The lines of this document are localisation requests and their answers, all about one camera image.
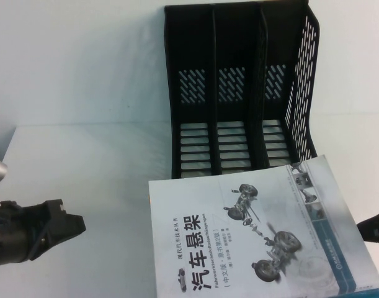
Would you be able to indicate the black perforated plastic book stand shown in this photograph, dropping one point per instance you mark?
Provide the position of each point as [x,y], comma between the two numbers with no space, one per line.
[235,40]

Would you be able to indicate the white car suspension book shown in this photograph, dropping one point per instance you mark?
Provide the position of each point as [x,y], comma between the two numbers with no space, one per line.
[238,236]

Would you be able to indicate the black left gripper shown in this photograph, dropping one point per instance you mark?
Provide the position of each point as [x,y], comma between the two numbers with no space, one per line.
[24,229]

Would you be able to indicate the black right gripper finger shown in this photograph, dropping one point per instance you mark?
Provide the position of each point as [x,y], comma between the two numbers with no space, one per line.
[376,226]

